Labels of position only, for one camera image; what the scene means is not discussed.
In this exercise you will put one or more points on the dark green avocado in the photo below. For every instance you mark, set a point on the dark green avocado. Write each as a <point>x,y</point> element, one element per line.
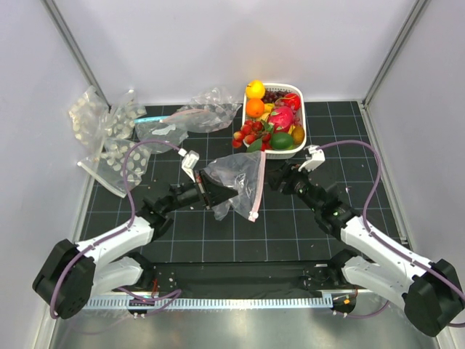
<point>281,141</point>

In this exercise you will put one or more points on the crumpled clear bag pink dots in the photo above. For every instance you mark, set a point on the crumpled clear bag pink dots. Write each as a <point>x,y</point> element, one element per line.
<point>209,111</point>

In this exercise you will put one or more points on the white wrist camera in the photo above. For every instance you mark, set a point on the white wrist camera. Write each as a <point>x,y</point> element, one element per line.
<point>314,158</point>
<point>189,160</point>

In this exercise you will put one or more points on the white slotted cable duct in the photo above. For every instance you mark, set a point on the white slotted cable duct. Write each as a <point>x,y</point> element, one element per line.
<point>126,302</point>

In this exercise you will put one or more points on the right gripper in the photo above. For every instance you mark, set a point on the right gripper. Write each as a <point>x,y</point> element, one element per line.
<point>288,172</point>

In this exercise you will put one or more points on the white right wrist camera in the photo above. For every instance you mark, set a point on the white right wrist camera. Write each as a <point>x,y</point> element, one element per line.
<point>314,158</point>

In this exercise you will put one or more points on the red lychee bunch with leaves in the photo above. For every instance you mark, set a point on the red lychee bunch with leaves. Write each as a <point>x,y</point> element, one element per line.
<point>252,131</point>

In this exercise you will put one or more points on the clear bag white dots front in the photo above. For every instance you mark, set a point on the clear bag white dots front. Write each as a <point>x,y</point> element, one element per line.
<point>107,166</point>

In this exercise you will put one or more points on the clear bag white dots middle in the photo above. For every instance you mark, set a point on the clear bag white dots middle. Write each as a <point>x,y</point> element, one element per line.
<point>120,121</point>

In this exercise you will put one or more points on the clear zip bag pink zipper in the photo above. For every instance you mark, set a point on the clear zip bag pink zipper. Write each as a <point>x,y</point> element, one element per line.
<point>243,172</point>

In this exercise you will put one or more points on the clear bag white dots back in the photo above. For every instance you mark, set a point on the clear bag white dots back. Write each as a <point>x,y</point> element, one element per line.
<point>88,114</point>

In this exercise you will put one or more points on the brown kiwi fruit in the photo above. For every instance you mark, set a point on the brown kiwi fruit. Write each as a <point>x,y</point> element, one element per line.
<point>298,135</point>

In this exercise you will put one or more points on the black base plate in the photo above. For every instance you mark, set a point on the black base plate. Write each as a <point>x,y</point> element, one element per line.
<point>245,280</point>

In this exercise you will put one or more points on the red apple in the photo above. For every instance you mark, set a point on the red apple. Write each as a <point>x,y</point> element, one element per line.
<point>293,101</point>

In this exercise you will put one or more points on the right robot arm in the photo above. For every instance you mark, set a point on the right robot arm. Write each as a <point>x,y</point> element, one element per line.
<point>429,293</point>

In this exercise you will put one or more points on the pink dragon fruit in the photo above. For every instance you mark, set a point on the pink dragon fruit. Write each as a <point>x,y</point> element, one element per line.
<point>281,118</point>

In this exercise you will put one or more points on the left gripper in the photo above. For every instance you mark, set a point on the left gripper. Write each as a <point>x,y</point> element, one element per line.
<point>209,191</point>

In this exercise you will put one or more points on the clear bag white dots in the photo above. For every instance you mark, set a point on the clear bag white dots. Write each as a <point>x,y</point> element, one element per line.
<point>88,114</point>
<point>107,166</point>
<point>120,121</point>

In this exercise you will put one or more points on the orange fruit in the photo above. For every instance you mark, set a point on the orange fruit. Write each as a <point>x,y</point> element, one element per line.
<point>254,108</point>

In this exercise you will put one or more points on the white perforated plastic basket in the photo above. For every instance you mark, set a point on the white perforated plastic basket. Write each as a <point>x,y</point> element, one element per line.
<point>299,119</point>

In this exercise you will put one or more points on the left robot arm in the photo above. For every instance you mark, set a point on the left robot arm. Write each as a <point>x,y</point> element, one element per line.
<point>75,272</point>

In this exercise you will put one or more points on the clear bag blue zipper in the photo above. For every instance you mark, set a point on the clear bag blue zipper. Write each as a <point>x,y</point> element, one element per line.
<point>152,128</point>

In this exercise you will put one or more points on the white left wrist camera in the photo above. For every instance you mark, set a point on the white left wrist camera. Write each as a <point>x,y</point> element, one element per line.
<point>189,160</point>

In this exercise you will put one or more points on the purple grape bunch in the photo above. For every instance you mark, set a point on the purple grape bunch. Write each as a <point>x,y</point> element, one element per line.
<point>271,96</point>

